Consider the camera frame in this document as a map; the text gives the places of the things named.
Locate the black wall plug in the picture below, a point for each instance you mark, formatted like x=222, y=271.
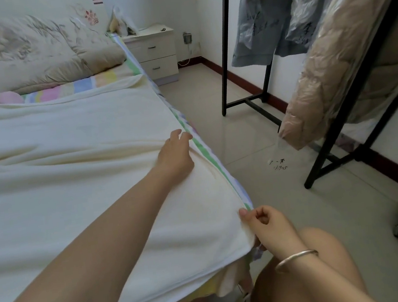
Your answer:
x=187, y=38

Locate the person's left hand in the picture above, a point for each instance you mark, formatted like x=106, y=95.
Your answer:
x=174, y=159

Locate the striped pastel bed sheet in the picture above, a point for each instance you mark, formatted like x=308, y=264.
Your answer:
x=81, y=85

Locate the cream plush toy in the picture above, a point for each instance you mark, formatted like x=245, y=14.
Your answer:
x=122, y=21

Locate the white headboard with red dots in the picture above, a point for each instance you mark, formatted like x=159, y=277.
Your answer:
x=19, y=4

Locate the grey hanging garment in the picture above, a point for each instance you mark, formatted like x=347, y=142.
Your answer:
x=263, y=31

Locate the dark brown baseboard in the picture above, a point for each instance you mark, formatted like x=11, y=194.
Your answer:
x=249, y=87

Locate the black clothes rack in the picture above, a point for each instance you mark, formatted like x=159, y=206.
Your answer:
x=224, y=50

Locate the white nightstand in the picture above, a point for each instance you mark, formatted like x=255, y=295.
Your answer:
x=151, y=53

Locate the person's left forearm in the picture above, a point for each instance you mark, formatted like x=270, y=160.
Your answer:
x=84, y=274

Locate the person's right hand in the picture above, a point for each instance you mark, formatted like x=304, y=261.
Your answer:
x=275, y=227

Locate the beige quilt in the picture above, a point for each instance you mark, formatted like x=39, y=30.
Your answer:
x=33, y=54

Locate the cream fleece blanket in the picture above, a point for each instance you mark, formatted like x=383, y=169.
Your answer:
x=77, y=172

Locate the plastic covered beige coat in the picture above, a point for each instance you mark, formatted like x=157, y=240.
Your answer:
x=346, y=49

